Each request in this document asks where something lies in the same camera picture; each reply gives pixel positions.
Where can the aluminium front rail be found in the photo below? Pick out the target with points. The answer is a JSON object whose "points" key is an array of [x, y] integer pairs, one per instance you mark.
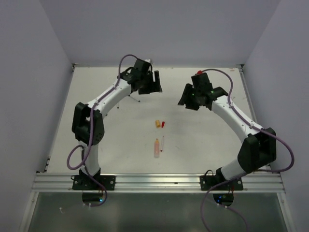
{"points": [[156, 183]]}

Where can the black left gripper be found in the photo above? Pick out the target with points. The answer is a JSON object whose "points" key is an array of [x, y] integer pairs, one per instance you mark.
{"points": [[155, 87]]}

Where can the red thin marker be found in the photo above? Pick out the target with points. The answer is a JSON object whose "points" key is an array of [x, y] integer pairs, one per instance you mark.
{"points": [[162, 144]]}

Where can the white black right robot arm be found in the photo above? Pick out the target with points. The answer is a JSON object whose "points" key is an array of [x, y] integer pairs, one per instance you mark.
{"points": [[258, 145]]}

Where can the orange highlighter cap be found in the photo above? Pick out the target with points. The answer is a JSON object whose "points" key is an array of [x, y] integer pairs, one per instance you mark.
{"points": [[157, 124]]}

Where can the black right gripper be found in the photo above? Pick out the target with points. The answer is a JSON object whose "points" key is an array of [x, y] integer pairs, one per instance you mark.
{"points": [[185, 97]]}

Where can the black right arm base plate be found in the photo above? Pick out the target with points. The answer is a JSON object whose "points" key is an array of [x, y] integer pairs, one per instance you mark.
{"points": [[210, 182]]}

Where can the orange highlighter pen body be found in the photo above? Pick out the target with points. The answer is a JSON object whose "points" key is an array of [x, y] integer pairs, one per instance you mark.
{"points": [[156, 148]]}

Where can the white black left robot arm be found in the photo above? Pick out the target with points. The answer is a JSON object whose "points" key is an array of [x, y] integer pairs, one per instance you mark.
{"points": [[88, 126]]}

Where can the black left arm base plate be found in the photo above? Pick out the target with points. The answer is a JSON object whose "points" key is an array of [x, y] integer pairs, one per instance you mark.
{"points": [[94, 182]]}

